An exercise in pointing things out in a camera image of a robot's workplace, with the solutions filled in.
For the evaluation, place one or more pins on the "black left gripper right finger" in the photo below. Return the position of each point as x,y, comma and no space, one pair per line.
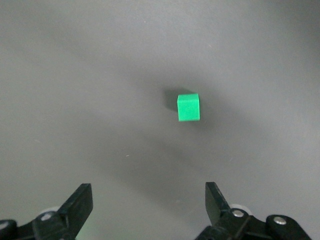
215,202

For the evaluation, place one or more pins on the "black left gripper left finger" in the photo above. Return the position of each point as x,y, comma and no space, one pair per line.
77,206

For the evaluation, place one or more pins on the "small green cube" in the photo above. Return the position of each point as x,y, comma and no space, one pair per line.
188,108

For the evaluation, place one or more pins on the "dark grey table mat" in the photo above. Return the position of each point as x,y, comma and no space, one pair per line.
75,100

